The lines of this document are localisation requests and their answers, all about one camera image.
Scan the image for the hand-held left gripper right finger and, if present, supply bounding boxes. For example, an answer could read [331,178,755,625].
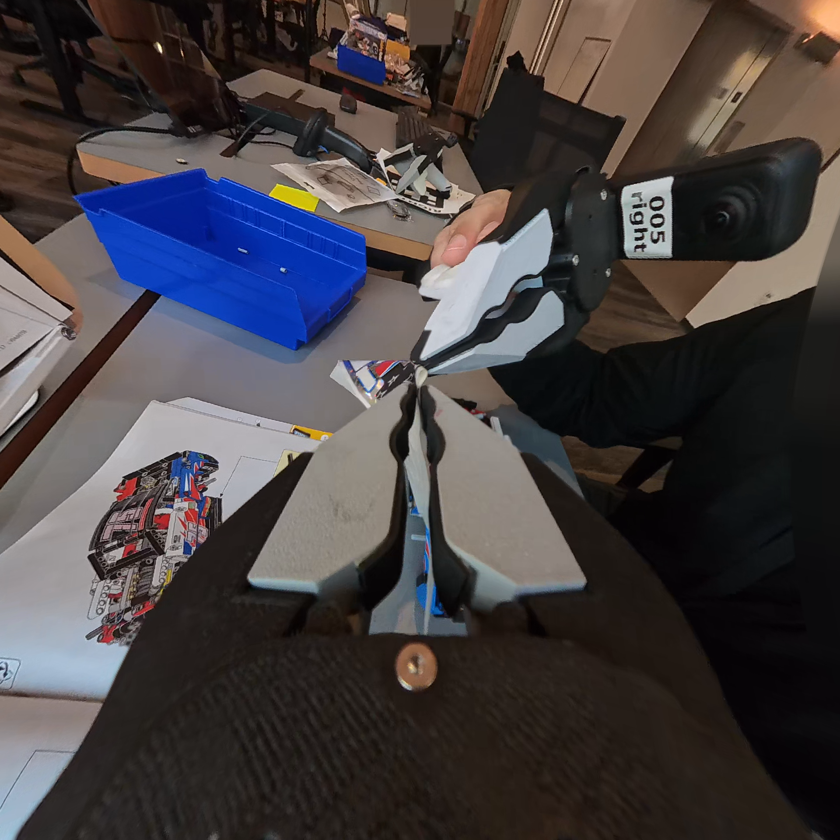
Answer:
[420,386,587,614]

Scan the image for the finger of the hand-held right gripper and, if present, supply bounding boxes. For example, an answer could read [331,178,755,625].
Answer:
[427,287,568,377]
[417,209,557,368]

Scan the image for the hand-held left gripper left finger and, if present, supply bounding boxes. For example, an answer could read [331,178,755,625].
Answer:
[248,384,419,603]

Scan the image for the white sticker sheet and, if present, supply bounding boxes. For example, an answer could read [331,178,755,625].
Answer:
[328,357,455,621]

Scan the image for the person's right forearm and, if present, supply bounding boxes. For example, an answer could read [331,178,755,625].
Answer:
[489,285,821,455]

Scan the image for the person's right hand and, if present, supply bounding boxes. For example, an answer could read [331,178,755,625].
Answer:
[432,189,514,269]

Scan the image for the black-marked calibration sheet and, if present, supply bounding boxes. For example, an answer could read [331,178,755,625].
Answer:
[373,147,479,219]

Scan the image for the black office chair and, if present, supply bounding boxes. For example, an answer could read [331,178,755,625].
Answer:
[468,51,628,198]

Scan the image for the spare hand-held gripper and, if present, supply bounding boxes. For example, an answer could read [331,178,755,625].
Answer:
[377,134,460,198]

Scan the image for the black keyboard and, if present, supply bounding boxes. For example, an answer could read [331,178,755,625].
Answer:
[395,107,435,151]

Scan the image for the metal elevator door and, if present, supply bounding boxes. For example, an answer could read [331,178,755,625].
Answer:
[626,10,791,175]

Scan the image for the white line-drawn leaflet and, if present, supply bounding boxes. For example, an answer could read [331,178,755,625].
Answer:
[271,157,399,213]

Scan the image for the wooden pillar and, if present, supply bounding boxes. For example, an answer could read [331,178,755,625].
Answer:
[451,0,511,118]

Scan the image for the yellow sticky note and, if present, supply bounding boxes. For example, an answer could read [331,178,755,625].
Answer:
[269,183,321,213]

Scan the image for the black barcode scanner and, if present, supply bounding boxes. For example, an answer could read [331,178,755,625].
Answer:
[292,108,374,173]

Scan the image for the blue storage bin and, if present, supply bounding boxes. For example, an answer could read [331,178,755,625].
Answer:
[73,167,368,350]

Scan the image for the small blue bin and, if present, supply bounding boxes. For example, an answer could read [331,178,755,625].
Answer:
[336,42,389,86]

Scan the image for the dark flat pad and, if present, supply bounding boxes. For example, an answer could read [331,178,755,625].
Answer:
[241,91,330,129]

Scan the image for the open car instruction booklet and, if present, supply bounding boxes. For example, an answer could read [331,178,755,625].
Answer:
[0,399,324,840]

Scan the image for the colourful toy box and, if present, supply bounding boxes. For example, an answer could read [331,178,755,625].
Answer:
[348,14,390,52]

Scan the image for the glossy brown panel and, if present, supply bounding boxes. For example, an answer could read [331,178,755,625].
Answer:
[88,0,245,135]

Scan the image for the black cable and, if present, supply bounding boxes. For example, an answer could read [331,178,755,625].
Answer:
[66,123,198,198]

